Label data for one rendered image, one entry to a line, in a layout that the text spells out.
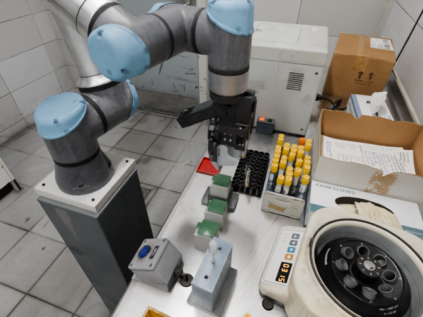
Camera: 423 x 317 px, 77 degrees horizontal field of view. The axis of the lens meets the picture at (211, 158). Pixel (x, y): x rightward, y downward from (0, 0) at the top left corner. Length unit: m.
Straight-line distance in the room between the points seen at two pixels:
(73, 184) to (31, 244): 1.25
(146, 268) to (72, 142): 0.34
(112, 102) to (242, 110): 0.37
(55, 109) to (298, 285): 0.61
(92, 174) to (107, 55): 0.42
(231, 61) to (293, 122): 0.55
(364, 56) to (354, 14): 0.95
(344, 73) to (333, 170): 0.67
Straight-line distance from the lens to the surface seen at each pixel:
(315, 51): 0.88
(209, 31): 0.47
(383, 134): 0.95
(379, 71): 1.31
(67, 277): 1.77
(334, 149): 0.88
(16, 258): 1.99
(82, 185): 0.79
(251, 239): 0.67
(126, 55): 0.40
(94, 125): 0.72
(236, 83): 0.49
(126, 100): 0.77
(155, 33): 0.44
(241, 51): 0.47
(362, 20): 2.22
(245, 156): 0.83
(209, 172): 0.81
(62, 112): 0.69
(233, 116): 0.54
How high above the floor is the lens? 1.43
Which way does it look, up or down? 41 degrees down
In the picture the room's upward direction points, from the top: straight up
